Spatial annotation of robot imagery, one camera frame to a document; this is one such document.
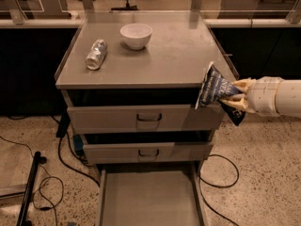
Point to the blue chip bag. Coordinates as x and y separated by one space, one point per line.
215 88

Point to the grey drawer cabinet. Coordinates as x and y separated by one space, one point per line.
177 56

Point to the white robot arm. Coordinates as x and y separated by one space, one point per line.
288 98

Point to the white ceramic bowl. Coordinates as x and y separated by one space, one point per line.
136 36

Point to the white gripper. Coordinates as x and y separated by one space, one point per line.
265 95

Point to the bottom grey drawer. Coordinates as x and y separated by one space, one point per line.
151 194

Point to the top grey drawer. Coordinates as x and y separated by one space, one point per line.
96 111

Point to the grey drawer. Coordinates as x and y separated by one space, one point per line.
96 111
151 194
113 148

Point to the black metal bar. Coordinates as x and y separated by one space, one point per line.
29 189

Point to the middle grey drawer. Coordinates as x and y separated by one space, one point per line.
113 148

